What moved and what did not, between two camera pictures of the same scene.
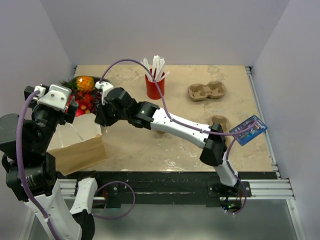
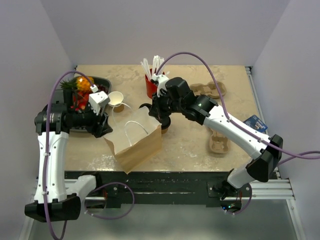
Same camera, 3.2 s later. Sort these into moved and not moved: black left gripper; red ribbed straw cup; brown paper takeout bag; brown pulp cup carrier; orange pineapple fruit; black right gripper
Moved: brown paper takeout bag; black left gripper; black right gripper
Not moved: red ribbed straw cup; brown pulp cup carrier; orange pineapple fruit
